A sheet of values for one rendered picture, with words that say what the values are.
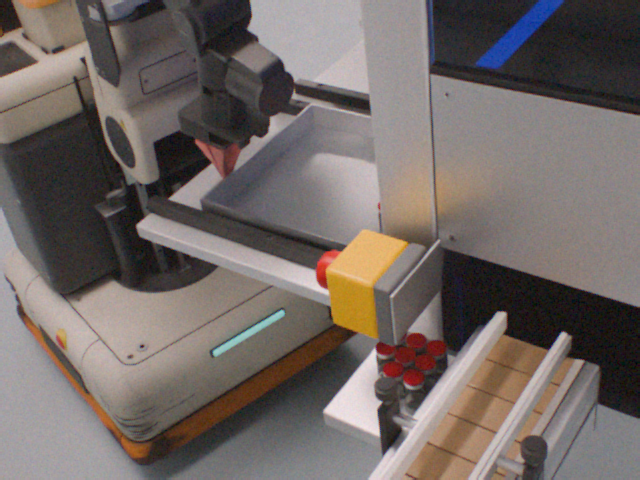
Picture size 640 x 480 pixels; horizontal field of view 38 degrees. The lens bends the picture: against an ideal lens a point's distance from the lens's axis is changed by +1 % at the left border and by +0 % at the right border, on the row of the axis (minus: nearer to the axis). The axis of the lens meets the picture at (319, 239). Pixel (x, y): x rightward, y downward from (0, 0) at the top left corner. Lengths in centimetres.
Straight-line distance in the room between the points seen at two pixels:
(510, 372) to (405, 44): 32
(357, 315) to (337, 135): 51
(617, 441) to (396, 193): 33
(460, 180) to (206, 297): 126
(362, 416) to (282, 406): 123
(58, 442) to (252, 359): 50
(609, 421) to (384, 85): 39
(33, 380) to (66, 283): 39
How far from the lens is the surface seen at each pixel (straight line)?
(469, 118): 81
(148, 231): 124
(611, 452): 100
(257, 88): 106
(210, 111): 115
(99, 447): 220
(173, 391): 195
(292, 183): 126
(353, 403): 95
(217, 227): 118
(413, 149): 85
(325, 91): 143
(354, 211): 119
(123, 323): 204
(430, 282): 91
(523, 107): 78
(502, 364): 91
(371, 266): 87
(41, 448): 225
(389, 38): 81
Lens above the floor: 159
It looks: 38 degrees down
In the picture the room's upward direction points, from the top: 9 degrees counter-clockwise
